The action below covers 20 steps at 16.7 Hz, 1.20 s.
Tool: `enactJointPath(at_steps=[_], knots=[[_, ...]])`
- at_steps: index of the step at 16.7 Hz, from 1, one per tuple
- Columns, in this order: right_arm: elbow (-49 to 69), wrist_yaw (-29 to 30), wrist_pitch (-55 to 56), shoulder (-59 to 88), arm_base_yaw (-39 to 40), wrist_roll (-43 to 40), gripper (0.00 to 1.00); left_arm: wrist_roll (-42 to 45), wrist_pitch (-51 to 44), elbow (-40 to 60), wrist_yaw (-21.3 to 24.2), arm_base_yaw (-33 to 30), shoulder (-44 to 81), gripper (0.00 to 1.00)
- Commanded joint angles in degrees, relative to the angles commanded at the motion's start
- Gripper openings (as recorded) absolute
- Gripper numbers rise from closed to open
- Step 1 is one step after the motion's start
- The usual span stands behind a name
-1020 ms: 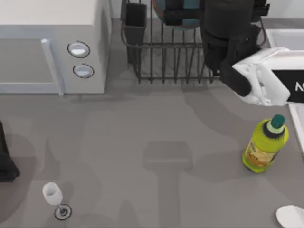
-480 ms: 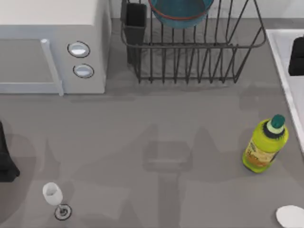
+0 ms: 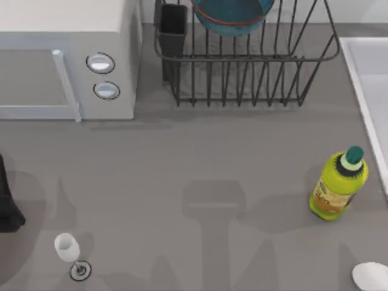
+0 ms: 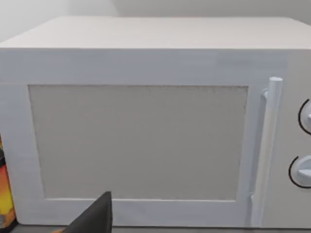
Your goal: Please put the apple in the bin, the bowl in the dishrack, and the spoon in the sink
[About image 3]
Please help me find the microwave door handle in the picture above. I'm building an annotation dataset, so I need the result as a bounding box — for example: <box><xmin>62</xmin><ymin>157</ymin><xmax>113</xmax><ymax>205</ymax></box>
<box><xmin>51</xmin><ymin>49</ymin><xmax>82</xmax><ymax>123</ymax></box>

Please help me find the pale microwave oven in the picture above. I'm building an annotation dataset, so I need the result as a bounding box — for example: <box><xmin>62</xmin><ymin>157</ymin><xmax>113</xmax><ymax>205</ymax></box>
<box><xmin>0</xmin><ymin>0</ymin><xmax>143</xmax><ymax>122</ymax></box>

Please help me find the white rounded object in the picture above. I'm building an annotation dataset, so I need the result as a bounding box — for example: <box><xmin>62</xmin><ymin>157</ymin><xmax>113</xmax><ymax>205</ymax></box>
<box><xmin>351</xmin><ymin>261</ymin><xmax>388</xmax><ymax>291</ymax></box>

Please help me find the microwave knob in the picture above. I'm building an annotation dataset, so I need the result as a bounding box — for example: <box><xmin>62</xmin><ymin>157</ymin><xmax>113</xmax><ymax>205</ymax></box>
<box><xmin>85</xmin><ymin>52</ymin><xmax>116</xmax><ymax>75</ymax></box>
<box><xmin>92</xmin><ymin>81</ymin><xmax>121</xmax><ymax>101</ymax></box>

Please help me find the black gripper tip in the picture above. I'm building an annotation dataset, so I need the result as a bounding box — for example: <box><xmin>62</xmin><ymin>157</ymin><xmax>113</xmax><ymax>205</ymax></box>
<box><xmin>0</xmin><ymin>154</ymin><xmax>27</xmax><ymax>233</ymax></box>

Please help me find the black wire dish rack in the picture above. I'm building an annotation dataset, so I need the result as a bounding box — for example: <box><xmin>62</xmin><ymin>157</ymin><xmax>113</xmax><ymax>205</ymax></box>
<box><xmin>153</xmin><ymin>0</ymin><xmax>340</xmax><ymax>108</ymax></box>

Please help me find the green bottle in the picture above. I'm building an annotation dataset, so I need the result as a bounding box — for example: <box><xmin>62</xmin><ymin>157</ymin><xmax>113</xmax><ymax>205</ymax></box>
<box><xmin>309</xmin><ymin>145</ymin><xmax>370</xmax><ymax>222</ymax></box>

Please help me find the black cutlery holder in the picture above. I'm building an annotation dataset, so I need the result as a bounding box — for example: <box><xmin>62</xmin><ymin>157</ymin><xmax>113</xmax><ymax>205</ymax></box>
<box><xmin>154</xmin><ymin>0</ymin><xmax>189</xmax><ymax>82</ymax></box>

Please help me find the white wine glass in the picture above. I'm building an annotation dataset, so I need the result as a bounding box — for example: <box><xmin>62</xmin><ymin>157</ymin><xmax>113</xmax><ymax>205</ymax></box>
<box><xmin>53</xmin><ymin>232</ymin><xmax>93</xmax><ymax>281</ymax></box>

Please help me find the blue bowl with red rim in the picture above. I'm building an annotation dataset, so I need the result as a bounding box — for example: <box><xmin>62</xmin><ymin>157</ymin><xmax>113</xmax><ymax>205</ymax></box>
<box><xmin>190</xmin><ymin>0</ymin><xmax>275</xmax><ymax>38</ymax></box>

